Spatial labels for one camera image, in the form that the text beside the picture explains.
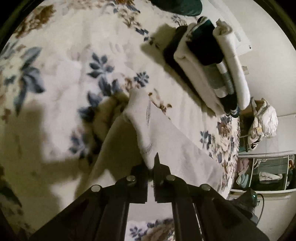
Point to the black folded garment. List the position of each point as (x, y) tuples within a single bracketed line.
[(229, 102)]

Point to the grey striped folded garment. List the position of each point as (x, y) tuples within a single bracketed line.
[(219, 78)]

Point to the cream folded garment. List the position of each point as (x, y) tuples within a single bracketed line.
[(193, 69)]

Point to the white shelf unit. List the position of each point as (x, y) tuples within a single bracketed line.
[(271, 173)]

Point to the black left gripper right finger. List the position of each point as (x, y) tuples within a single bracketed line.
[(167, 187)]

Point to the white rolled garment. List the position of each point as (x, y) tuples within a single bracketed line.
[(225, 37)]

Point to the black device with cable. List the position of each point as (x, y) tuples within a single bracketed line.
[(246, 204)]

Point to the beige fleece garment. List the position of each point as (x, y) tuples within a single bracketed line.
[(125, 130)]

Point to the floral fleece blanket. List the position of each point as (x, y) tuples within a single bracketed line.
[(66, 74)]

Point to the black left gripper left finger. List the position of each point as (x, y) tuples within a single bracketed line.
[(134, 186)]

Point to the white crumpled plastic bag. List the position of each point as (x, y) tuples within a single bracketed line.
[(265, 123)]

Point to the dark green folded garment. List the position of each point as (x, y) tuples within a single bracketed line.
[(203, 44)]

